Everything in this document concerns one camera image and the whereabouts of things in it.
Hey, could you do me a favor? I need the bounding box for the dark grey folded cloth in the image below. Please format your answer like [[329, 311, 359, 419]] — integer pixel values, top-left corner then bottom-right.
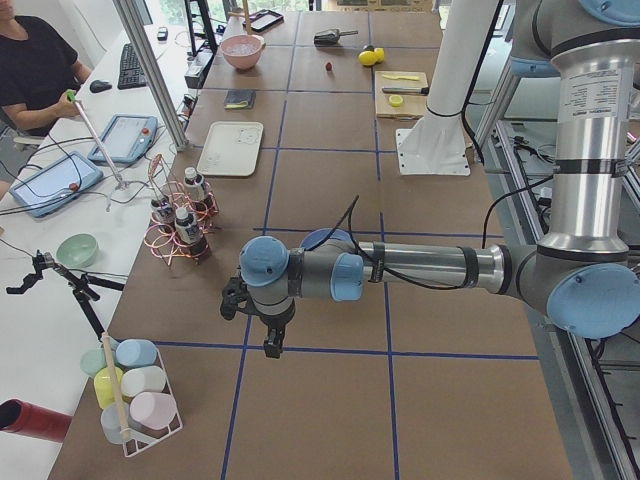
[[224, 89, 256, 110]]

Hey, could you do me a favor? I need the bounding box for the pink cup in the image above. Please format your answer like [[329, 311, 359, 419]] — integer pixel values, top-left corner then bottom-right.
[[129, 392, 177, 430]]

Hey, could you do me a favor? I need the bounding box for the dark drink bottle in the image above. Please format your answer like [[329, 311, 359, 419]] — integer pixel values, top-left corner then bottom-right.
[[184, 167, 207, 211], [151, 196, 175, 234], [175, 207, 210, 261]]

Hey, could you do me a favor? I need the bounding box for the yellow plastic knife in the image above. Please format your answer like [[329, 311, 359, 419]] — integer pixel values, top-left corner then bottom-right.
[[382, 74, 421, 81]]

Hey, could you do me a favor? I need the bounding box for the half lemon slice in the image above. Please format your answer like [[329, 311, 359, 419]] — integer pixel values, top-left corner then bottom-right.
[[388, 94, 404, 108]]

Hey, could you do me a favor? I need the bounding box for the black handled knife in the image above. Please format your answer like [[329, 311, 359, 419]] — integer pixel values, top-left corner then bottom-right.
[[381, 87, 430, 96]]

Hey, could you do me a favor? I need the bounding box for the white wire cup basket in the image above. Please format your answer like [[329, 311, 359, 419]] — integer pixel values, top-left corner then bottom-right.
[[92, 332, 183, 458]]

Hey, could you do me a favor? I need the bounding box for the metal scoop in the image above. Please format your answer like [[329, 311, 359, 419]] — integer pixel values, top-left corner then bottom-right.
[[313, 29, 359, 46]]

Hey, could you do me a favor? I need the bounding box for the long stick green handle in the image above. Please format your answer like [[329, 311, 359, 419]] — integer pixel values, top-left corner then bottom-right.
[[66, 89, 129, 190]]

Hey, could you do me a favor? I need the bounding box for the mint green bowl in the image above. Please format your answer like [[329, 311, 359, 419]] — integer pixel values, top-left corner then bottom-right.
[[56, 233, 99, 269]]

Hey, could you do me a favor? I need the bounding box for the yellow cup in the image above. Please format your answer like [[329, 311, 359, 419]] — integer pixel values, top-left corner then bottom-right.
[[93, 367, 115, 410]]

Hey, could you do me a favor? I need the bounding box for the person in black shirt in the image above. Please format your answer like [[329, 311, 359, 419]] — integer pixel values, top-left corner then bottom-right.
[[1, 1, 92, 137]]

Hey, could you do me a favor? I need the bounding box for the copper wire bottle rack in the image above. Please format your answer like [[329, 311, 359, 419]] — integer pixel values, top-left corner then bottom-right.
[[144, 154, 219, 264]]

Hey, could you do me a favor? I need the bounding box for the white camera pole base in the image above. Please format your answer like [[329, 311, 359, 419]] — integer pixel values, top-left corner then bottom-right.
[[397, 0, 502, 176]]

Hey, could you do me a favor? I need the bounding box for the blue teach pendant tablet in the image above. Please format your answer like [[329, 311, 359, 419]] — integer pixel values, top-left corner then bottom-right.
[[9, 151, 104, 218]]

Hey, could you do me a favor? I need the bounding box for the aluminium frame post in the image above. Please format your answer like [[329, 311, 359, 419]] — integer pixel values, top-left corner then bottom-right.
[[113, 0, 188, 152]]

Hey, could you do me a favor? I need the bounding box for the wooden cutting board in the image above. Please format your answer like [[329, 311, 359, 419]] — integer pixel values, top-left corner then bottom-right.
[[374, 71, 429, 119]]

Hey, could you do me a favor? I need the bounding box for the pink bowl with ice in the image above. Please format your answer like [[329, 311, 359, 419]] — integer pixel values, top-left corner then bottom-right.
[[220, 34, 266, 70]]

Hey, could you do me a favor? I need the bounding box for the black keyboard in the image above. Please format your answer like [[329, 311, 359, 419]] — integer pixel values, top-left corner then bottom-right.
[[117, 43, 146, 90]]

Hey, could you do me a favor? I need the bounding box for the black mini tripod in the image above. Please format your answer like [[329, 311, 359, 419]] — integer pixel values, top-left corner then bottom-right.
[[6, 251, 125, 339]]

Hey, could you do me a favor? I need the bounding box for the white cup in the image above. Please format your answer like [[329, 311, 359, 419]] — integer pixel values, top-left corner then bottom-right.
[[121, 365, 167, 397]]

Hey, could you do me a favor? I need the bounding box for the black computer mouse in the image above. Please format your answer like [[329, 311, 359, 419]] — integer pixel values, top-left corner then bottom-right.
[[89, 80, 112, 93]]

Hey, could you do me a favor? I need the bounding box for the yellow lemon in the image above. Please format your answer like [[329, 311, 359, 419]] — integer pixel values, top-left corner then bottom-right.
[[358, 50, 380, 67], [374, 47, 385, 63]]

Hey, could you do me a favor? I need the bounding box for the red cylinder tube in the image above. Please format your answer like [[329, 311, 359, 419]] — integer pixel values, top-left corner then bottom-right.
[[1, 399, 72, 443]]

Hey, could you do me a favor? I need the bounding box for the blue plate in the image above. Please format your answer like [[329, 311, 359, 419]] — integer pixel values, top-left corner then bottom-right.
[[300, 228, 351, 250]]

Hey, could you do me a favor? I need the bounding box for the light blue cup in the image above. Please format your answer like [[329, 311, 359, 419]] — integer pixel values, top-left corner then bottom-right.
[[116, 339, 157, 368]]

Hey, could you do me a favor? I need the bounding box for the cream rectangular tray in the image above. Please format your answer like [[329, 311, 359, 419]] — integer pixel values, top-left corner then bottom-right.
[[196, 121, 264, 177]]

